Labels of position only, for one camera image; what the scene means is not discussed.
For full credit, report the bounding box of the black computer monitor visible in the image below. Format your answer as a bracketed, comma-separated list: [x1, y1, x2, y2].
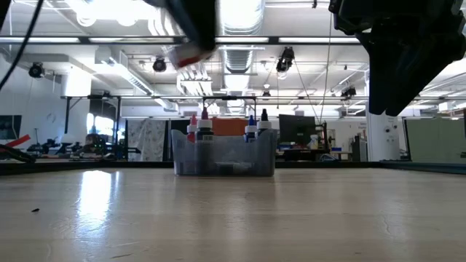
[278, 114, 317, 145]

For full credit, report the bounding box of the white round pillar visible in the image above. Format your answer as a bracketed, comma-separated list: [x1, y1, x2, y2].
[366, 108, 400, 163]

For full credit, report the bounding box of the black aluminium rig frame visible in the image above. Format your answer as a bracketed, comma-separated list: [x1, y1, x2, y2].
[0, 159, 466, 176]

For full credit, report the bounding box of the white patterned curtain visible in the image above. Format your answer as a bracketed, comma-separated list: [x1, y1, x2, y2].
[126, 119, 167, 163]

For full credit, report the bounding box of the red angled bar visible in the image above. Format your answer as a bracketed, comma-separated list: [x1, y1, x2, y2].
[0, 134, 32, 149]

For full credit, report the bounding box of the long ceiling light bar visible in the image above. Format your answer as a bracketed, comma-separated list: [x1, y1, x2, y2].
[0, 35, 362, 45]

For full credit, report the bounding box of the large black food coloring bottle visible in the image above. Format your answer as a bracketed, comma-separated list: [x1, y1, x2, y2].
[256, 108, 273, 141]

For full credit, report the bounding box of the translucent grey plastic bin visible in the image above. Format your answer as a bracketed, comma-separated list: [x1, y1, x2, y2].
[170, 129, 278, 178]

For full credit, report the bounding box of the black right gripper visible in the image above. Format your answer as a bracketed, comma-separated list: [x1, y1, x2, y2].
[328, 0, 466, 117]

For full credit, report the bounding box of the grey-green partition panel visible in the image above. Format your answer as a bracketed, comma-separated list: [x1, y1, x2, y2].
[405, 118, 466, 162]

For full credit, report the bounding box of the small dark red coloring bottle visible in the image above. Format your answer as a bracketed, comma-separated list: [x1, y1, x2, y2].
[166, 40, 216, 71]

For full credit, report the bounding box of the large blue food coloring bottle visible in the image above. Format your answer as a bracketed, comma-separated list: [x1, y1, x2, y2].
[244, 115, 258, 143]

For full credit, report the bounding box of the black background robot equipment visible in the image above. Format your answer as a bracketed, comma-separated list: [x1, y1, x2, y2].
[28, 132, 141, 163]

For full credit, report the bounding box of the dark wall screen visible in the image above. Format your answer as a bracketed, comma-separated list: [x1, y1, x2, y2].
[0, 114, 23, 141]

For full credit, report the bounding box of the large purple food coloring bottle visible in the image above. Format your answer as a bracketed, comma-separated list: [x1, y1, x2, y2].
[195, 107, 214, 143]

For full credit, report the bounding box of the silver ventilation duct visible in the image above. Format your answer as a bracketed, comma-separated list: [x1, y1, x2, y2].
[214, 0, 266, 114]

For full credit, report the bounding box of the thin black hanging cable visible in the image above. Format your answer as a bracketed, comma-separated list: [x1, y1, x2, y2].
[0, 0, 45, 91]

